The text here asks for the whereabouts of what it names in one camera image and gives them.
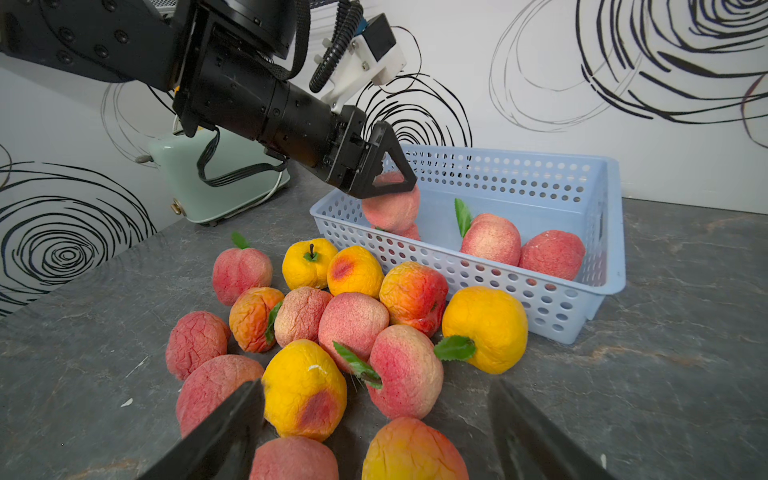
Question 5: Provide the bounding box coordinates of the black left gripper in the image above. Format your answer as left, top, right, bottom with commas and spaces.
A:
174, 53, 417, 199

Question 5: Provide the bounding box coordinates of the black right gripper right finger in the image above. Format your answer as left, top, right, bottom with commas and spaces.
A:
488, 378, 614, 480

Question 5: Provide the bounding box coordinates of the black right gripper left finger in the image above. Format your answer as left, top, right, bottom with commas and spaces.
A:
141, 380, 265, 480

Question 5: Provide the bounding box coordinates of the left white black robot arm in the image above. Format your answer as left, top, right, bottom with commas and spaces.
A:
1, 1, 416, 199

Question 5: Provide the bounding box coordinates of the red yellow peach by basket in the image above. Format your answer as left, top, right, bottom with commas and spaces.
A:
379, 262, 449, 337

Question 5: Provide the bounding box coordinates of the light blue plastic basket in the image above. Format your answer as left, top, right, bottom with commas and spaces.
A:
311, 145, 626, 344

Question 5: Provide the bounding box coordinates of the red orange peach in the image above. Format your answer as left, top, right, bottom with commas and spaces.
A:
362, 185, 420, 227

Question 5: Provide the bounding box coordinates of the yellow peach centre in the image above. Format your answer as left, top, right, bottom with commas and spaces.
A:
262, 339, 347, 442

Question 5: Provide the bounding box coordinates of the orange yellow peach front right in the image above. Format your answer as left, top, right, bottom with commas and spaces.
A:
361, 417, 469, 479

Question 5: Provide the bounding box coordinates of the pink peach with leaf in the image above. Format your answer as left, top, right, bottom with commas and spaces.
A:
333, 325, 444, 419

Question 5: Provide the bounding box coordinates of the yellow peach with leaf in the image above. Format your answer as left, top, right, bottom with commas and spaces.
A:
282, 238, 338, 290

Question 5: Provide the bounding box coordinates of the mint green toaster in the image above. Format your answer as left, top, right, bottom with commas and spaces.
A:
134, 129, 291, 225

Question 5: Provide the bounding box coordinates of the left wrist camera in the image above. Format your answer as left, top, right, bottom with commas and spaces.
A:
307, 1, 406, 114

